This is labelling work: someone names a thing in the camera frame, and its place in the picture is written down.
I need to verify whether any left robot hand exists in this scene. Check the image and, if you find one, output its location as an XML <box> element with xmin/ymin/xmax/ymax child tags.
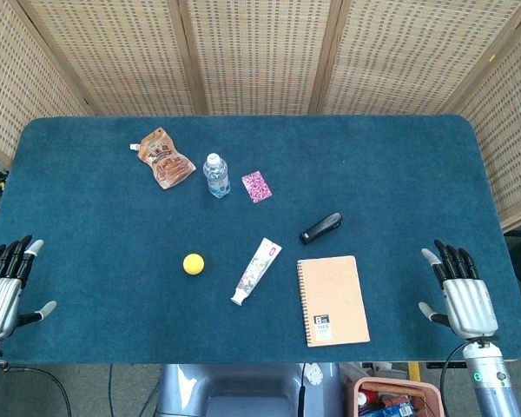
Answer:
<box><xmin>0</xmin><ymin>235</ymin><xmax>57</xmax><ymax>341</ymax></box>

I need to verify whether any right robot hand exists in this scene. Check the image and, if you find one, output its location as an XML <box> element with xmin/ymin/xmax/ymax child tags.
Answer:
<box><xmin>418</xmin><ymin>239</ymin><xmax>499</xmax><ymax>341</ymax></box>

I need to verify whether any black stapler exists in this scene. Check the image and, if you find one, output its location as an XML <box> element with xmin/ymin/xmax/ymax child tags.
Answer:
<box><xmin>299</xmin><ymin>211</ymin><xmax>344</xmax><ymax>246</ymax></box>

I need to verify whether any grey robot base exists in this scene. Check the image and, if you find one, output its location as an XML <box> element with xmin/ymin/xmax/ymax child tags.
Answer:
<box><xmin>155</xmin><ymin>362</ymin><xmax>347</xmax><ymax>417</ymax></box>

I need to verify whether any kraft spiral notebook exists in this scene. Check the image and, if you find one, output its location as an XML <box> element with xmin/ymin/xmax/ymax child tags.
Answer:
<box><xmin>295</xmin><ymin>255</ymin><xmax>372</xmax><ymax>348</ymax></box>

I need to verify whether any floral toothpaste tube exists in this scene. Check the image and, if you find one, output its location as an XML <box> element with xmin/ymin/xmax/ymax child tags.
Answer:
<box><xmin>229</xmin><ymin>236</ymin><xmax>284</xmax><ymax>308</ymax></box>

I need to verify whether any pink plastic basket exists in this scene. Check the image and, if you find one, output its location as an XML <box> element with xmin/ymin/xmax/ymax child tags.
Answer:
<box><xmin>346</xmin><ymin>375</ymin><xmax>445</xmax><ymax>417</ymax></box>

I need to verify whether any yellow foam ball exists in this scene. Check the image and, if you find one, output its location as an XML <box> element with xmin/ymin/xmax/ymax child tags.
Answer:
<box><xmin>182</xmin><ymin>253</ymin><xmax>206</xmax><ymax>276</ymax></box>

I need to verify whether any brown spouted snack pouch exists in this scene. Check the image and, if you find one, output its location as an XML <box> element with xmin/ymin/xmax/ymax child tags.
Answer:
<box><xmin>129</xmin><ymin>126</ymin><xmax>197</xmax><ymax>190</ymax></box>

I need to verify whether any blue table mat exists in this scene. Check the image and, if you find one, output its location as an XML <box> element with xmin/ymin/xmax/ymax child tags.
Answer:
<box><xmin>0</xmin><ymin>113</ymin><xmax>521</xmax><ymax>366</ymax></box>

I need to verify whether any pink patterned card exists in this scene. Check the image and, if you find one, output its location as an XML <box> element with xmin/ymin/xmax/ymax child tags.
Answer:
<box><xmin>241</xmin><ymin>170</ymin><xmax>274</xmax><ymax>204</ymax></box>

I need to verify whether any clear water bottle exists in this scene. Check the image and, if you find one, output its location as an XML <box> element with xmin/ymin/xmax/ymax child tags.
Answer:
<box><xmin>202</xmin><ymin>152</ymin><xmax>232</xmax><ymax>200</ymax></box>

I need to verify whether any woven folding screen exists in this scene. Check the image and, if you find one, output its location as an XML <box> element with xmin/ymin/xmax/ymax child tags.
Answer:
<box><xmin>0</xmin><ymin>0</ymin><xmax>521</xmax><ymax>234</ymax></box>

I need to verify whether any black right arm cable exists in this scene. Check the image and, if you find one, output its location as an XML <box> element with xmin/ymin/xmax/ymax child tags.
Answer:
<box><xmin>439</xmin><ymin>333</ymin><xmax>500</xmax><ymax>417</ymax></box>

